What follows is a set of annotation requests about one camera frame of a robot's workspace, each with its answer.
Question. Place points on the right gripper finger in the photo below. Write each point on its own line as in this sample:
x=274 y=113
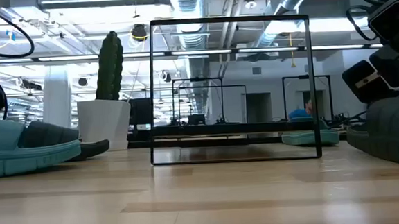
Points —
x=364 y=81
x=396 y=67

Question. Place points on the black rubber slide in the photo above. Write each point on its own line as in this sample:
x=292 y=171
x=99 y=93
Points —
x=388 y=131
x=48 y=133

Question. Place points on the teal rubber slide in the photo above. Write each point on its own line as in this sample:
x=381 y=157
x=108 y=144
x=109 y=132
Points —
x=32 y=157
x=308 y=138

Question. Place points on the white building pillar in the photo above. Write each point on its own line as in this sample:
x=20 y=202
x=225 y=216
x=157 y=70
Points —
x=56 y=100

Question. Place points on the person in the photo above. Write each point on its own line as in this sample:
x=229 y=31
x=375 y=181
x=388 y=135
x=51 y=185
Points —
x=298 y=113

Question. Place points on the white hexagonal plant pot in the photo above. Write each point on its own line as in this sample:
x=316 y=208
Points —
x=105 y=124

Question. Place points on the green cactus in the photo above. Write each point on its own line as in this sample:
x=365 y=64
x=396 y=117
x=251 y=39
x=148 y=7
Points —
x=108 y=69

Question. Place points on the dark background monitor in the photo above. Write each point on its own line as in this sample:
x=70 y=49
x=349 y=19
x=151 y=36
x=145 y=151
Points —
x=140 y=112

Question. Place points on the black ceiling lamp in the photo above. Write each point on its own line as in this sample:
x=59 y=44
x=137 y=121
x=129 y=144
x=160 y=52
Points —
x=139 y=32

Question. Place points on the long ceiling light strip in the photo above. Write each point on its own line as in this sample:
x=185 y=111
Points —
x=199 y=52

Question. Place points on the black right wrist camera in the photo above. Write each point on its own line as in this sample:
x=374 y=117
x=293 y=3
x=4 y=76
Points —
x=393 y=16

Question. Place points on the black background frame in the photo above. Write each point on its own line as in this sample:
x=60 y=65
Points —
x=304 y=76

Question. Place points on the wooden shelf with black frame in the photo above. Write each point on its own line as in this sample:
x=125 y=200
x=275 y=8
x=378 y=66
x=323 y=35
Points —
x=221 y=128

